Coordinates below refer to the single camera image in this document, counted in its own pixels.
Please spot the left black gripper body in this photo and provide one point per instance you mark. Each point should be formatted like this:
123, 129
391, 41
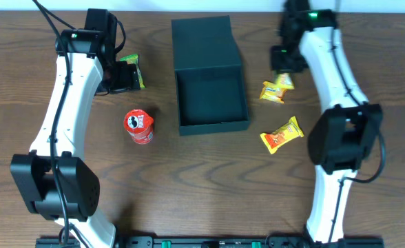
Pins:
127, 78

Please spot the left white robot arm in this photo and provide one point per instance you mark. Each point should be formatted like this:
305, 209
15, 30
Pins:
52, 178

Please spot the yellow brown chocolate packet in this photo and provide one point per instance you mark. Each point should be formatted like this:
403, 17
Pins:
283, 81

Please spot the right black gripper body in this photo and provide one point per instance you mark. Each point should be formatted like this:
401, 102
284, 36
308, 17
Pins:
282, 60

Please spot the orange yellow snack packet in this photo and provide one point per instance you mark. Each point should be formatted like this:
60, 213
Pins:
282, 135

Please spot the red Pringles can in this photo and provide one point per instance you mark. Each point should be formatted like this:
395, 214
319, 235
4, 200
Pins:
139, 125

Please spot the green yellow snack packet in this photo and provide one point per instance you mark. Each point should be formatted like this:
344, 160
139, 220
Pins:
134, 59

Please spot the black gift box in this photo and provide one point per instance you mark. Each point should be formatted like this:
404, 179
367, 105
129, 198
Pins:
209, 77

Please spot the yellow biscuit packet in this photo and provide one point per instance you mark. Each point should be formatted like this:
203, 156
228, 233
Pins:
272, 93

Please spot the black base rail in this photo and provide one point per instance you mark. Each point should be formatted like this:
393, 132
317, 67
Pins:
270, 242

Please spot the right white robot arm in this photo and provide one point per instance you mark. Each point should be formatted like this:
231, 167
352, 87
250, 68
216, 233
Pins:
345, 145

